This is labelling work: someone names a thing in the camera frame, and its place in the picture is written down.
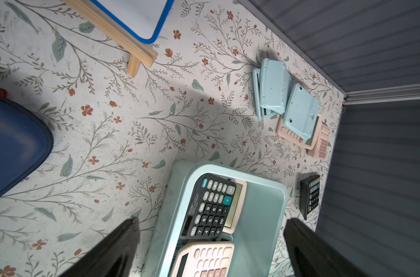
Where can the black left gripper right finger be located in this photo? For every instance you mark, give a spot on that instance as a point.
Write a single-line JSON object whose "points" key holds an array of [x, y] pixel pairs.
{"points": [[311, 256]]}

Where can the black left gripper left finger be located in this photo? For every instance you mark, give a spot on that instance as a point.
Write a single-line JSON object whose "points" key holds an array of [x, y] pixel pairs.
{"points": [[113, 256]]}

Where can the mint green storage box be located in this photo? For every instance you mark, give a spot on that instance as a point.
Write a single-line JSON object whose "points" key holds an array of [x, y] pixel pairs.
{"points": [[254, 238]]}

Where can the black calculator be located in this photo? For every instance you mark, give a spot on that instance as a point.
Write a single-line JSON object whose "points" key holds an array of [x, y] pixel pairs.
{"points": [[309, 197], [209, 208]]}

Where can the mint green calculator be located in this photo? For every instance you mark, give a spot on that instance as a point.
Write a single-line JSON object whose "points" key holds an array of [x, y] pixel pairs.
{"points": [[301, 112], [271, 86]]}

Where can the navy blue glasses case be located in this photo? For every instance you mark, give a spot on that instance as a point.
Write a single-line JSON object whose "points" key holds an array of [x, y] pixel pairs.
{"points": [[25, 143]]}

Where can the wooden easel stand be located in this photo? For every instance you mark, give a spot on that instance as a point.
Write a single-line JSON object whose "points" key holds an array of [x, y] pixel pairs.
{"points": [[140, 53]]}

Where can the blue framed whiteboard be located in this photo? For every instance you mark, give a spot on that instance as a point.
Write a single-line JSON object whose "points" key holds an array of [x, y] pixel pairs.
{"points": [[142, 19]]}

